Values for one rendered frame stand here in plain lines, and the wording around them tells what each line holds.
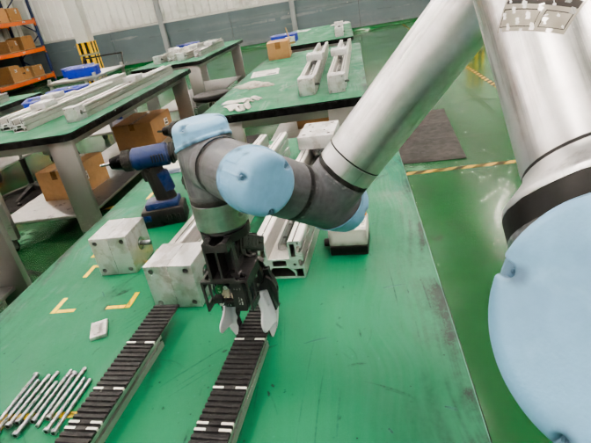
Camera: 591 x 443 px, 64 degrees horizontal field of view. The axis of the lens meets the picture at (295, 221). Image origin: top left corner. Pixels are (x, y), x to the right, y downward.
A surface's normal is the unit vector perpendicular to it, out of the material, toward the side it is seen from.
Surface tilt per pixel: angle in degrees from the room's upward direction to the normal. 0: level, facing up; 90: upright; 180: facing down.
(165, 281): 90
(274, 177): 90
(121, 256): 90
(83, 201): 90
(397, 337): 0
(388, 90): 67
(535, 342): 61
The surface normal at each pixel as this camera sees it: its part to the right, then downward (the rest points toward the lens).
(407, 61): -0.59, 0.05
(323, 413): -0.16, -0.89
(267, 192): 0.56, 0.28
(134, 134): -0.06, 0.43
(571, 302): -0.75, -0.07
